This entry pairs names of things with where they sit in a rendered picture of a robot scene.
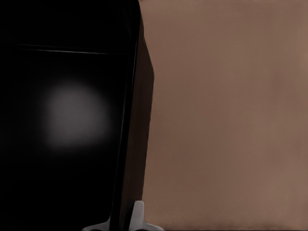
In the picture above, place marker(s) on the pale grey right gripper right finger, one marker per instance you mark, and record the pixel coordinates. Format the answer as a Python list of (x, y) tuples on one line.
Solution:
[(138, 216)]

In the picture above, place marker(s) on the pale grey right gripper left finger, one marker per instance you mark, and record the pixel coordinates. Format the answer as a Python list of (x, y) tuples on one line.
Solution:
[(102, 227)]

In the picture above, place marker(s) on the black tray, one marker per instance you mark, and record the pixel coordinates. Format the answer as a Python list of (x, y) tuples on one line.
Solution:
[(72, 110)]

